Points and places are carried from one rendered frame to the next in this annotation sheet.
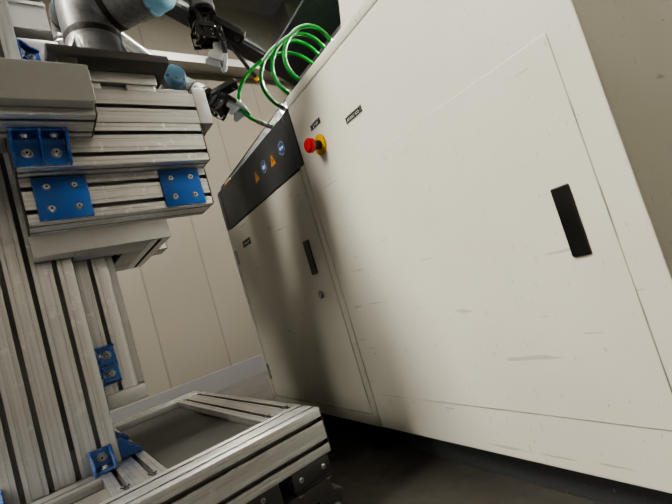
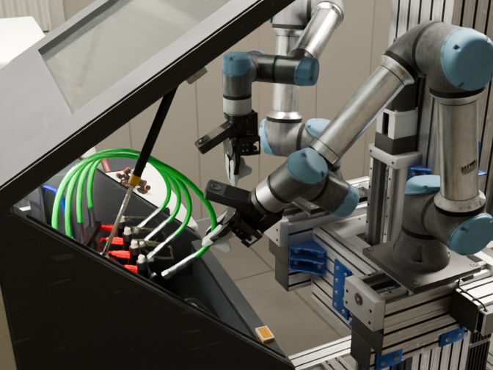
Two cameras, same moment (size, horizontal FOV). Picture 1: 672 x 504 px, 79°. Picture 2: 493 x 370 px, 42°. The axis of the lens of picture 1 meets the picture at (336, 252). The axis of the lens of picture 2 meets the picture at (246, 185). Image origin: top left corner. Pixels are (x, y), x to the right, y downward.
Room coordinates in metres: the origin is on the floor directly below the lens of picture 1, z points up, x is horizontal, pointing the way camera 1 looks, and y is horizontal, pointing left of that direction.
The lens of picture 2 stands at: (2.83, 0.54, 1.93)
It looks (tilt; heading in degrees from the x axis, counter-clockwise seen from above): 24 degrees down; 192
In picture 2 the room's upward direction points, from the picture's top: 1 degrees counter-clockwise
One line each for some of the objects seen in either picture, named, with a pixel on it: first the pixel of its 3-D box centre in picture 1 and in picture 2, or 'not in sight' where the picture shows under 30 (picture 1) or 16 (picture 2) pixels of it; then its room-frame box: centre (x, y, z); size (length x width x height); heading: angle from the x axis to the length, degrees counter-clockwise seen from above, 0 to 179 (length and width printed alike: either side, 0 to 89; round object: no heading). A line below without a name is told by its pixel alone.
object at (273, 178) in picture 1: (256, 182); (232, 314); (1.37, 0.19, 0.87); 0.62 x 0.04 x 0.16; 34
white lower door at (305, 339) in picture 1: (286, 302); not in sight; (1.37, 0.21, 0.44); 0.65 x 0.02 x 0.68; 34
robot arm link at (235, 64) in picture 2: not in sight; (237, 75); (1.23, 0.19, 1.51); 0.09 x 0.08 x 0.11; 170
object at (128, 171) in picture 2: not in sight; (134, 178); (0.81, -0.29, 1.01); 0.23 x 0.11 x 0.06; 34
